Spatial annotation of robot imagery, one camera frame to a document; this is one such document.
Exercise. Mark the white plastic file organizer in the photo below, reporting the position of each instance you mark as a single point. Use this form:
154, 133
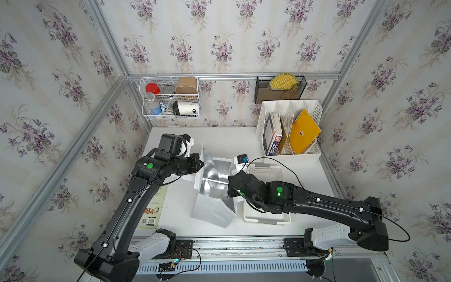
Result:
313, 107

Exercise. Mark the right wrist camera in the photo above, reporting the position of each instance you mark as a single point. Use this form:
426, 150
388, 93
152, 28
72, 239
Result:
241, 160

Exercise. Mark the beige papers in organizer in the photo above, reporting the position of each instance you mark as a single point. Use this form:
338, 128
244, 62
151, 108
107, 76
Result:
287, 119

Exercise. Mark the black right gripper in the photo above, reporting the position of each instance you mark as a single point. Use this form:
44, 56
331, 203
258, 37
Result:
231, 191

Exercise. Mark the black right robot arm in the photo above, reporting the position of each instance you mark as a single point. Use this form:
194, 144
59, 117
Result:
362, 219

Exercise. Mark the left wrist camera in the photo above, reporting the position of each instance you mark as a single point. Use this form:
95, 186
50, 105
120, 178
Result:
188, 140

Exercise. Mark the aluminium rail frame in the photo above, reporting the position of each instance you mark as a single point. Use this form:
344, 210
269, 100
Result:
249, 248

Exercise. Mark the white insulated delivery bag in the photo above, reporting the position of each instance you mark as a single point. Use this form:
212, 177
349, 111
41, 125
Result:
213, 205

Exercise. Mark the purple white book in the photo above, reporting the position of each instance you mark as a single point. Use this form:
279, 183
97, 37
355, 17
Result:
273, 134

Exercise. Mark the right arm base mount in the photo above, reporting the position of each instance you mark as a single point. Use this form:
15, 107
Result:
303, 246

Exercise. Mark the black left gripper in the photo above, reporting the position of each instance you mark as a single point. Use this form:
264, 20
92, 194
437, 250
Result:
195, 158

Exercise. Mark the clear plastic bottle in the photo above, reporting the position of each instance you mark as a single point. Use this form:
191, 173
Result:
152, 104

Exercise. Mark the green printed booklet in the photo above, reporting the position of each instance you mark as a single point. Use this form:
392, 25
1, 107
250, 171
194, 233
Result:
153, 211

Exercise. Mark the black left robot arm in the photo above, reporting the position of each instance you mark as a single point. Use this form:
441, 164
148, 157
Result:
111, 258

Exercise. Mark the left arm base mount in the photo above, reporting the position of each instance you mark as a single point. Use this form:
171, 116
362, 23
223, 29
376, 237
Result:
172, 248

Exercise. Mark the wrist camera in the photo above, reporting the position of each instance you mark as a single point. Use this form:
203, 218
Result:
241, 160
188, 140

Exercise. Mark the yellow folder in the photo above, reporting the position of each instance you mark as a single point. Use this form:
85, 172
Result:
303, 132

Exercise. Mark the black mesh wall holder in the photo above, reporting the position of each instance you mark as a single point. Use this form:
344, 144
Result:
265, 92

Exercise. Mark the white wire wall basket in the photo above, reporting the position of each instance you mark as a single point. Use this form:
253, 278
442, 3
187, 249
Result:
167, 96

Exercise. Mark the white black cylinder can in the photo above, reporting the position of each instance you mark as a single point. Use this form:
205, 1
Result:
186, 108

